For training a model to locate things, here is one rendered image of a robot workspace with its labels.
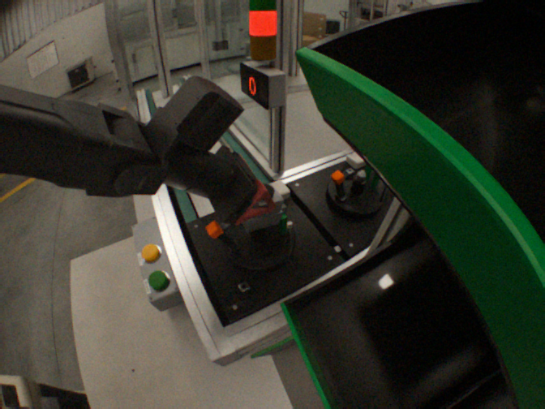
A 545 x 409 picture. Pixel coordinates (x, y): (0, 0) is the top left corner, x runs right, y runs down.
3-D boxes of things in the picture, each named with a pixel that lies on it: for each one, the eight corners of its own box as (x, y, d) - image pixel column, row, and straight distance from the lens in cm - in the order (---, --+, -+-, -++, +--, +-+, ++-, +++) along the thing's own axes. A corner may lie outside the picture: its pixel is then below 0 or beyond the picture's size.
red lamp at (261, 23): (257, 36, 47) (256, 12, 46) (245, 34, 51) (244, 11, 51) (281, 35, 49) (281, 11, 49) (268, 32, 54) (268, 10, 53)
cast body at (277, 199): (246, 233, 41) (253, 202, 36) (236, 215, 44) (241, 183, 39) (289, 221, 45) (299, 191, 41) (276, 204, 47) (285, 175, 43)
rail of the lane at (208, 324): (222, 366, 53) (210, 360, 43) (144, 145, 110) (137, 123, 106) (246, 355, 53) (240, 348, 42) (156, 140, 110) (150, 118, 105)
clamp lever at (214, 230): (230, 251, 46) (208, 235, 40) (226, 243, 47) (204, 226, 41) (246, 240, 45) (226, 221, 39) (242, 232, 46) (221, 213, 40)
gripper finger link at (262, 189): (272, 174, 42) (232, 152, 35) (295, 203, 38) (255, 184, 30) (246, 203, 44) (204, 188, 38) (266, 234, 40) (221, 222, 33)
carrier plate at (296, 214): (231, 325, 45) (229, 321, 43) (186, 229, 57) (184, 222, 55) (341, 265, 51) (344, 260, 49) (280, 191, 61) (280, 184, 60)
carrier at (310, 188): (347, 262, 51) (365, 224, 41) (285, 188, 62) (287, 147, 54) (414, 215, 66) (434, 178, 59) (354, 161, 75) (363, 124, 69)
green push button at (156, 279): (154, 294, 51) (150, 290, 49) (149, 278, 53) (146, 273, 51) (172, 287, 50) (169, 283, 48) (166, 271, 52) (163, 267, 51)
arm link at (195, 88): (90, 136, 29) (109, 195, 23) (145, 42, 25) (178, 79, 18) (166, 150, 35) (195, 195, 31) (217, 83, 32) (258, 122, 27)
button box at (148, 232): (160, 312, 55) (148, 302, 50) (140, 239, 67) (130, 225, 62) (189, 301, 54) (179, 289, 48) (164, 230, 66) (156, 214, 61)
